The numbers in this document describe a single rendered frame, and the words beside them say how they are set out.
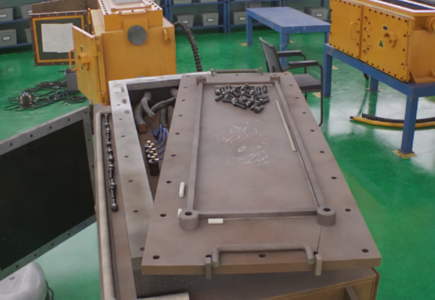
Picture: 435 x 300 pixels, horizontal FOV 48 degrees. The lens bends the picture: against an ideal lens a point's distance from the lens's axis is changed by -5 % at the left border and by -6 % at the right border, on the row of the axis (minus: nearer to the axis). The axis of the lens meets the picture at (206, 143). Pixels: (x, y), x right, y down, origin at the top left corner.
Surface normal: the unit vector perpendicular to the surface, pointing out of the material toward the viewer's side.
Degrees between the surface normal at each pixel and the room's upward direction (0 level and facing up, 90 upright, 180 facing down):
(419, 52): 90
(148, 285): 90
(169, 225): 0
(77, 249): 0
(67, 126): 90
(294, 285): 0
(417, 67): 90
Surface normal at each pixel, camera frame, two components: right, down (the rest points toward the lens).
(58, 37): -0.08, 0.40
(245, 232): -0.04, -0.92
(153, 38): 0.24, 0.38
